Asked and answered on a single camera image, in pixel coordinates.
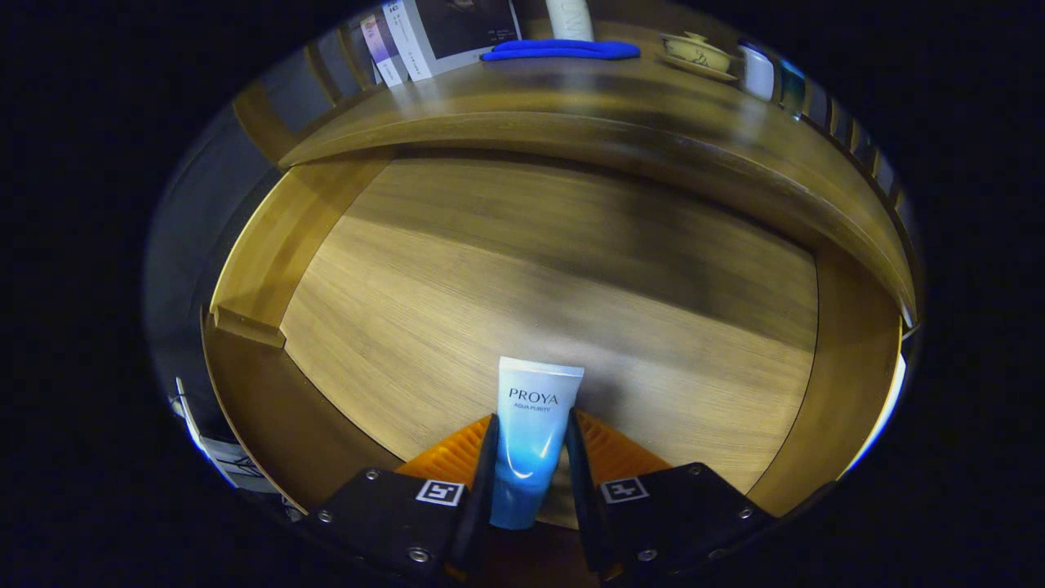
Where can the white pump bottle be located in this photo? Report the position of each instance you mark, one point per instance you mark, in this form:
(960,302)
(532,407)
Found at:
(569,18)

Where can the wooden countertop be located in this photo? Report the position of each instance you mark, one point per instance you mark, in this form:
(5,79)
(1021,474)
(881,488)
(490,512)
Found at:
(612,98)

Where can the black backdrop cloth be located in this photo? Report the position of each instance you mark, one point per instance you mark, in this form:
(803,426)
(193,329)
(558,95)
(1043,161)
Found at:
(188,245)

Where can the large white portrait book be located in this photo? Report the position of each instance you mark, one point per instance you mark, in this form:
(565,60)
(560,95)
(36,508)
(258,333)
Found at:
(457,28)

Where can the wooden cabinet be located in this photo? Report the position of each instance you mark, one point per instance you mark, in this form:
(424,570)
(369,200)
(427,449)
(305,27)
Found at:
(257,122)

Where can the white bottle blue cap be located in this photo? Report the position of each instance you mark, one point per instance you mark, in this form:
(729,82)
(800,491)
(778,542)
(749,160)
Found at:
(758,73)

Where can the blue white cosmetic tube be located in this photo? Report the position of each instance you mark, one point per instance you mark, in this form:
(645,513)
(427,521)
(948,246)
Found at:
(531,441)

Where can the thin purple book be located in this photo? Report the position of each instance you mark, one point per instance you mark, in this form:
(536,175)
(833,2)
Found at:
(384,49)

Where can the wooden drawer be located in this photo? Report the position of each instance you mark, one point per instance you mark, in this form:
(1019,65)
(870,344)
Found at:
(571,269)

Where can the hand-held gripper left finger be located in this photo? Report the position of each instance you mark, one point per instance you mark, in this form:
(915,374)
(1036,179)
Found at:
(487,490)

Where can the clear teal bottle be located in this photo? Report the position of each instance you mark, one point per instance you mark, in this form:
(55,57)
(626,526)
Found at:
(792,86)

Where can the blue folded cloth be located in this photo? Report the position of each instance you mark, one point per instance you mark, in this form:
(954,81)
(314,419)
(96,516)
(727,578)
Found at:
(563,51)

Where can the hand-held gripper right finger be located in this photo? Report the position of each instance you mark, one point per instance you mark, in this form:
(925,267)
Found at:
(581,498)

